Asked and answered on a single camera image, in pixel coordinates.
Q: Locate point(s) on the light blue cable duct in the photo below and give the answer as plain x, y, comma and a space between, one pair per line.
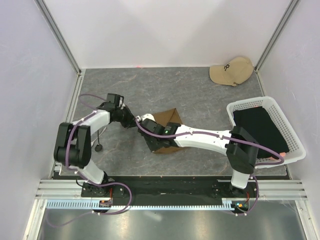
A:
87, 204

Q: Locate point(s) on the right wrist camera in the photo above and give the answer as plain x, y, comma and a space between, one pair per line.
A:
147, 120

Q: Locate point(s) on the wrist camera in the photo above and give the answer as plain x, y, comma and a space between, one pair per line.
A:
147, 120
114, 101

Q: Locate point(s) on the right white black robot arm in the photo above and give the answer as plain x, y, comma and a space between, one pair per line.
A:
237, 145

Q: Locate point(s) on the left aluminium frame post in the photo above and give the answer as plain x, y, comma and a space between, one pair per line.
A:
58, 34

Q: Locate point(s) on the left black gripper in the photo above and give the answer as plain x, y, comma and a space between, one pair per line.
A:
131, 121

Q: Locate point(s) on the black spoon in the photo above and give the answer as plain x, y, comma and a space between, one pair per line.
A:
98, 146

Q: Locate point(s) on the right aluminium frame post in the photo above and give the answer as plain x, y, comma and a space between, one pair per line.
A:
276, 33

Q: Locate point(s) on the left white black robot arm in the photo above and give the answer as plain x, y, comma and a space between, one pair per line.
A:
73, 142

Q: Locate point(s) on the black cloth in basket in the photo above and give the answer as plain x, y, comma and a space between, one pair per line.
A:
259, 125

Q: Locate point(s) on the white plastic basket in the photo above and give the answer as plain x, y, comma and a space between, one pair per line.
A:
296, 150

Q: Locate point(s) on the brown cloth napkin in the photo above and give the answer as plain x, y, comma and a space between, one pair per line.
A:
163, 118

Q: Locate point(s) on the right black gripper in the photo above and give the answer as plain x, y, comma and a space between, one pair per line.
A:
152, 147

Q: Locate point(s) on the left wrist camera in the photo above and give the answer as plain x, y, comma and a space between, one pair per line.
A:
114, 101

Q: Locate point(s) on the beige baseball cap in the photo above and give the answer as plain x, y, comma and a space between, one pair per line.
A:
233, 73

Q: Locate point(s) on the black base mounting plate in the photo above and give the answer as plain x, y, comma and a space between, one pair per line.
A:
216, 187

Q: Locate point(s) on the front aluminium rail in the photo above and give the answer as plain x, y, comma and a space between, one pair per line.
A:
269, 190

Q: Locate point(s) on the aluminium frame post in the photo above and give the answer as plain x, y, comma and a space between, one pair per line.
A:
276, 33
58, 34

